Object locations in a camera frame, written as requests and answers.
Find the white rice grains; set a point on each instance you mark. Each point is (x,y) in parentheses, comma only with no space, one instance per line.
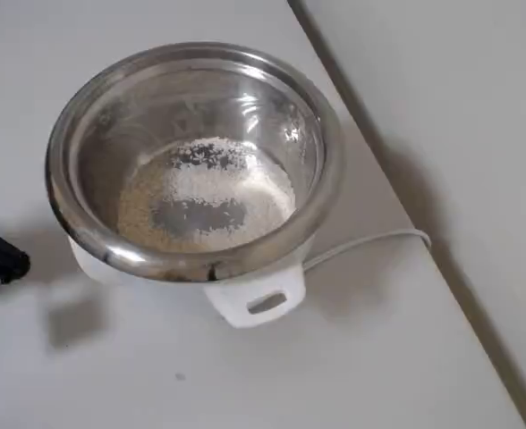
(200,187)

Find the stainless steel inner pot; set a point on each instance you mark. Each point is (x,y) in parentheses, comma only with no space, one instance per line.
(200,89)

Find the white rice cooker housing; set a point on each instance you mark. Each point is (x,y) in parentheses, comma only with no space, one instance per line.
(227,299)

